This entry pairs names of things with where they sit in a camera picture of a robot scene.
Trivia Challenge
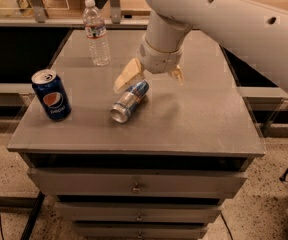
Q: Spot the clear plastic water bottle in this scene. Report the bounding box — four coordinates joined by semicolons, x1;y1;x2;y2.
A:
82;0;111;66

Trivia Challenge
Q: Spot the middle grey drawer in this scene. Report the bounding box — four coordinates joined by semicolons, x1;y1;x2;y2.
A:
55;202;221;224

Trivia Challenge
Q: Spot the top grey drawer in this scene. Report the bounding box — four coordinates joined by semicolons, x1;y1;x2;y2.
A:
27;168;247;198

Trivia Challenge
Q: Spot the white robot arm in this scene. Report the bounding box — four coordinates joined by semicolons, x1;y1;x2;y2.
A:
114;0;288;93

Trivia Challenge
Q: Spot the red bull can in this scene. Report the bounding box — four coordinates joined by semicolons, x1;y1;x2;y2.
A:
110;80;149;123

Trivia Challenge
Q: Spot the grey metal drawer cabinet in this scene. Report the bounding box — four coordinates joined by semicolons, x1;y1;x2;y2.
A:
9;30;264;228

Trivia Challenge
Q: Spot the wooden shelf rail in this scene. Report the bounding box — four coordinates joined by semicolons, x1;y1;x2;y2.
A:
0;0;288;31

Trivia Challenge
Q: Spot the bottom grey drawer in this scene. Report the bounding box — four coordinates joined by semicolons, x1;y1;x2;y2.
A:
73;223;207;240

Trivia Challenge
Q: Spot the grey drawer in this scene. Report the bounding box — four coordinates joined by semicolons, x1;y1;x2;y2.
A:
73;223;207;240
27;168;247;198
55;202;221;224

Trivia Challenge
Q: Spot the blue pepsi can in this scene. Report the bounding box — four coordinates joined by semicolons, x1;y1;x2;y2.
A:
31;69;71;121

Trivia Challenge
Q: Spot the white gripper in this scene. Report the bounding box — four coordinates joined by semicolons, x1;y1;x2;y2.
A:
114;36;184;93

